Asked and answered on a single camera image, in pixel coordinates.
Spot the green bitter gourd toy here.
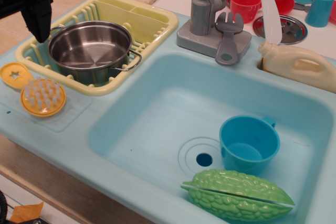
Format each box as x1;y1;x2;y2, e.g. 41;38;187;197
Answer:
181;169;295;221

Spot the red cup front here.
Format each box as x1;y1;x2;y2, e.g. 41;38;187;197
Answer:
230;0;261;24

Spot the grey toy faucet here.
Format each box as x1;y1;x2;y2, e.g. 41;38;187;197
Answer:
176;0;251;62

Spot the orange paper scrap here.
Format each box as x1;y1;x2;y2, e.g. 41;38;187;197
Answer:
9;202;44;223

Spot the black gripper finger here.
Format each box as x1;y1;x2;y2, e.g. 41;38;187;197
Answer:
21;0;52;43

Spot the white plastic knife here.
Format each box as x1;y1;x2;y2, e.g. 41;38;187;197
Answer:
261;0;282;45

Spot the blue plastic cup in sink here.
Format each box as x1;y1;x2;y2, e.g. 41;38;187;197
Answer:
219;115;280;176

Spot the light blue toy sink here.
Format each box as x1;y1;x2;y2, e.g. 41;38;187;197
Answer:
1;14;335;223

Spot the yellow dish drying rack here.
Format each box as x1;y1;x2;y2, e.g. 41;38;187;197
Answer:
15;0;179;96

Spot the yellow scrub brush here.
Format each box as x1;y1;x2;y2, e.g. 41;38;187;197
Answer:
1;62;67;117

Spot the blue cup right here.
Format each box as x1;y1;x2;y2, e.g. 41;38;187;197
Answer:
305;0;334;28

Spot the cream detergent bottle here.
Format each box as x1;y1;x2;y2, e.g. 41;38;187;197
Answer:
258;41;335;93

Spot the red cup right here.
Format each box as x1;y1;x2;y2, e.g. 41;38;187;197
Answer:
275;0;295;15

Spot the stainless steel pot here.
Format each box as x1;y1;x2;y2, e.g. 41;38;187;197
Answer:
48;20;142;86

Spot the grey toy spork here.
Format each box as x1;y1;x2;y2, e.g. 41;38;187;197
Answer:
215;12;244;66

